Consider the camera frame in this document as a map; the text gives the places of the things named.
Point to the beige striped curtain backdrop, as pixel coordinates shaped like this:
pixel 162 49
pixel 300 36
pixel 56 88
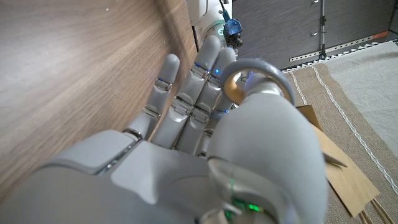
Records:
pixel 367 93

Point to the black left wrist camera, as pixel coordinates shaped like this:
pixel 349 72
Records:
pixel 233 29

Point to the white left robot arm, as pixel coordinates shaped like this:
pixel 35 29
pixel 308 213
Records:
pixel 202 12

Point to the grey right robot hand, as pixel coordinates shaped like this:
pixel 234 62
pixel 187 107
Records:
pixel 155 180

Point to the grey vertical metal rod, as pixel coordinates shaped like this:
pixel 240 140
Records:
pixel 322 25

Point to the brown paper bag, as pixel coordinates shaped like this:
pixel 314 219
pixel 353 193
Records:
pixel 348 177

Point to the black triangle-patterned trim strip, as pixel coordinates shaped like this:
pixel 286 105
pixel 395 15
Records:
pixel 342 55

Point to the white perforated metal rail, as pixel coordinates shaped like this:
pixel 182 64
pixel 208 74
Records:
pixel 335 48

